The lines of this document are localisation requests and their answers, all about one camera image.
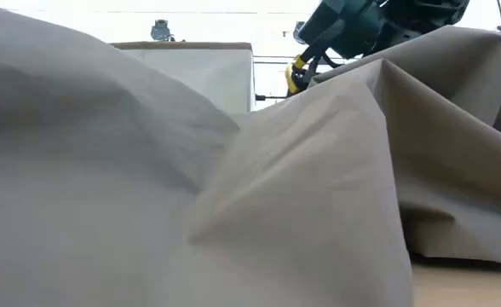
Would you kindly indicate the khaki garment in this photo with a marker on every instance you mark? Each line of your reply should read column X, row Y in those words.
column 148, row 192

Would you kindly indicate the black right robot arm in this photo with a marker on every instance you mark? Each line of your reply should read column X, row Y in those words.
column 425, row 13

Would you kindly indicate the grey round fixture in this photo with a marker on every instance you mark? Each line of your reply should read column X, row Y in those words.
column 298, row 36
column 161, row 30

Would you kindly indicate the cardboard box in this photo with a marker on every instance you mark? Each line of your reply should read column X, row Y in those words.
column 199, row 77

